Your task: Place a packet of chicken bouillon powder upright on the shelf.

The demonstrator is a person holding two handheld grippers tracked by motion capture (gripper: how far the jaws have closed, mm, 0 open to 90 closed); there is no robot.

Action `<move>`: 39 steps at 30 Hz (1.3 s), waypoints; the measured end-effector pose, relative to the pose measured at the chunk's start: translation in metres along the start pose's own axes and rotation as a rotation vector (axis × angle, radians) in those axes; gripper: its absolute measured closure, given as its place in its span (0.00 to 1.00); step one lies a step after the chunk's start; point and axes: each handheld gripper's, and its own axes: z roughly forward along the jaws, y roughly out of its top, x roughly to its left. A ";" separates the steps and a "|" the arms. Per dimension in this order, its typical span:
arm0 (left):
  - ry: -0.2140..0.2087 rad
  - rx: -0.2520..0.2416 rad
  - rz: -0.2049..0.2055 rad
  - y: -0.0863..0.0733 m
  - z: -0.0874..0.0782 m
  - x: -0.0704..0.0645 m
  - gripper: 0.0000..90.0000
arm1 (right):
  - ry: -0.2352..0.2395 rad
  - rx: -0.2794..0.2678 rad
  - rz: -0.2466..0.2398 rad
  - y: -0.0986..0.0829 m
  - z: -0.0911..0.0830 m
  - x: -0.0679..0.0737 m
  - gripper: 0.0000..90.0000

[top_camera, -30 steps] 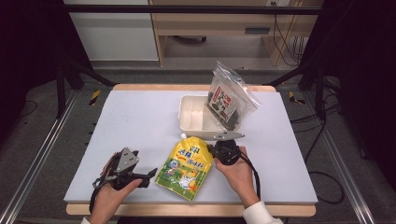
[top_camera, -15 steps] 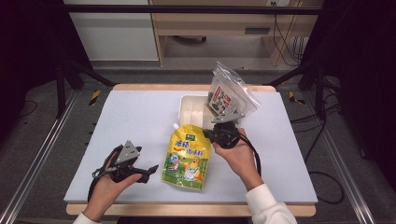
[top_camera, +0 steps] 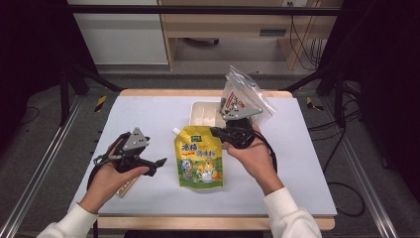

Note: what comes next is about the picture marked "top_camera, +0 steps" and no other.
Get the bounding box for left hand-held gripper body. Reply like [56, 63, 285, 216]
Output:
[93, 127, 152, 175]

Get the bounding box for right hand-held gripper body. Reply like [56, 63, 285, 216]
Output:
[219, 106, 264, 149]

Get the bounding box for white plastic storage box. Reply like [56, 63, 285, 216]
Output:
[190, 100, 232, 128]

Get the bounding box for yellow spout pouch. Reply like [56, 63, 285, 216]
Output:
[171, 125, 226, 191]

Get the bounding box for clear bag of dried seaweed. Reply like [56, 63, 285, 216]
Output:
[219, 64, 276, 127]

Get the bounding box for person's right hand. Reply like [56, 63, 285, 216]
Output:
[223, 124, 285, 196]

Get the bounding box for person's left hand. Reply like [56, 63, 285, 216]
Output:
[78, 164, 151, 214]

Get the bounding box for white table cover sheet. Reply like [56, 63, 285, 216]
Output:
[67, 95, 338, 217]

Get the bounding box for wooden table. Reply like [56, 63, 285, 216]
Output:
[69, 88, 336, 231]

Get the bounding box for black yellow tape mark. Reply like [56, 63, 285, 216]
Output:
[305, 96, 325, 112]

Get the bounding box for black metal stand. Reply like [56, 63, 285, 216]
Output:
[283, 62, 348, 128]
[58, 62, 124, 127]

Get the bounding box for white cabinet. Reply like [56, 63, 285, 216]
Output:
[66, 0, 169, 65]

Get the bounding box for light wooden desk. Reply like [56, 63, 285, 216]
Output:
[157, 0, 345, 71]

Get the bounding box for black horizontal metal bar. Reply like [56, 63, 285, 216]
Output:
[65, 4, 345, 17]

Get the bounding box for black curtain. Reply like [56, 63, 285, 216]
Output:
[0, 0, 100, 150]
[316, 0, 420, 199]

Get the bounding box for right hand-held gripper black cable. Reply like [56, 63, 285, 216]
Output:
[252, 130, 278, 175]

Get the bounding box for hand-held gripper black cable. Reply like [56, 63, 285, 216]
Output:
[86, 132, 130, 191]
[252, 130, 278, 175]

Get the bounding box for left hand-held gripper black cable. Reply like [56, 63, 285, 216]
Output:
[86, 132, 130, 191]

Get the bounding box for aluminium floor rail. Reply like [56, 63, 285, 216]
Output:
[321, 97, 399, 238]
[0, 95, 83, 238]

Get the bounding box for thin black floor cable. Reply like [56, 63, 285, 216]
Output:
[19, 106, 41, 126]

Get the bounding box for black hanging cables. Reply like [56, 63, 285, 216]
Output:
[288, 1, 324, 71]

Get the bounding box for white wall socket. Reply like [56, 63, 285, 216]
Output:
[281, 0, 309, 8]

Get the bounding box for black looped floor cable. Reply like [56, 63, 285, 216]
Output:
[306, 82, 367, 218]

